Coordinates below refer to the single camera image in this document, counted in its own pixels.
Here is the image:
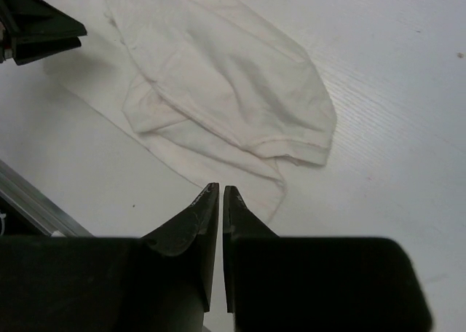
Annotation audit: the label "aluminium table rail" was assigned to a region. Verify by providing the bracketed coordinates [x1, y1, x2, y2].
[1, 161, 92, 237]

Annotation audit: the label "white t shirt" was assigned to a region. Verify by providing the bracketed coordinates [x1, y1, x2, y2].
[45, 0, 336, 220]

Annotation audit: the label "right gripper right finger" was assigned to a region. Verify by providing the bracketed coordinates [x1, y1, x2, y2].
[222, 186, 278, 313]

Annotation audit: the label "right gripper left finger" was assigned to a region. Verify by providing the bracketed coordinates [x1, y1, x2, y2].
[143, 183, 220, 312]

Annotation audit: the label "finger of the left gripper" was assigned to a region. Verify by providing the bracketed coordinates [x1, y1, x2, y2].
[1, 0, 87, 37]
[13, 37, 81, 66]

